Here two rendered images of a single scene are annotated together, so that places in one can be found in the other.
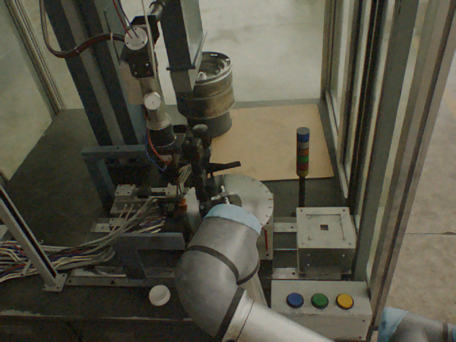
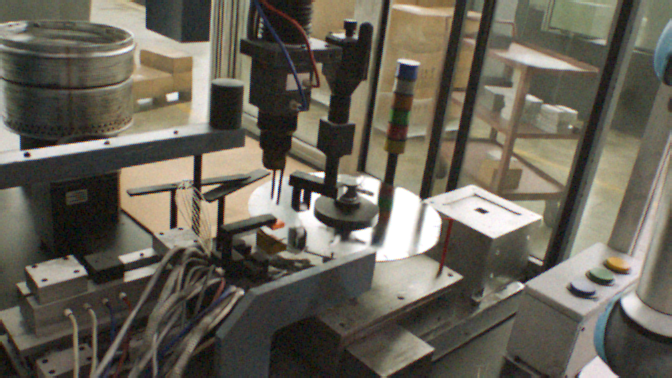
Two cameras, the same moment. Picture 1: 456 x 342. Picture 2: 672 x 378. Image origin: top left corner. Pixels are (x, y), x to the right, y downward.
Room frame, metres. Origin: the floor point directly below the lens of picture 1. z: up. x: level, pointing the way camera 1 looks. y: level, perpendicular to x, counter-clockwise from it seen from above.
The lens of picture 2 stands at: (0.49, 0.82, 1.39)
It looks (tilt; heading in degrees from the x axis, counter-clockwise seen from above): 24 degrees down; 304
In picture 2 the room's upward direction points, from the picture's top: 8 degrees clockwise
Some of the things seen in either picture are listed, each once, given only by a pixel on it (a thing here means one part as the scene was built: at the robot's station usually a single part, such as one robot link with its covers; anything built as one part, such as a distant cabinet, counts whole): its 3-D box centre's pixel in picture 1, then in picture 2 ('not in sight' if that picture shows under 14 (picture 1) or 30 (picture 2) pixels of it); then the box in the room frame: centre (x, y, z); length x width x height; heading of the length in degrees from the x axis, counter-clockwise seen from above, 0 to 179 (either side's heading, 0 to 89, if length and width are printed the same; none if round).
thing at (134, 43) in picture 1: (158, 56); not in sight; (1.17, 0.16, 1.45); 0.35 x 0.07 x 0.28; 170
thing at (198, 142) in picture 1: (195, 161); (341, 90); (0.99, 0.10, 1.17); 0.06 x 0.05 x 0.20; 71
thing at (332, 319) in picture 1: (318, 310); (580, 310); (0.63, -0.21, 0.82); 0.28 x 0.11 x 0.15; 80
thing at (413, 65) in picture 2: (302, 134); (407, 69); (1.10, -0.27, 1.14); 0.05 x 0.04 x 0.03; 170
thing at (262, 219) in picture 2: (172, 205); (251, 240); (1.04, 0.21, 0.95); 0.10 x 0.03 x 0.07; 80
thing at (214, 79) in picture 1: (205, 98); (68, 108); (1.80, 0.06, 0.93); 0.31 x 0.31 x 0.36
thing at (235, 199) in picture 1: (225, 202); (346, 204); (1.01, 0.02, 0.96); 0.11 x 0.11 x 0.03
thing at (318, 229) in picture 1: (323, 241); (473, 242); (0.89, -0.30, 0.82); 0.18 x 0.18 x 0.15; 80
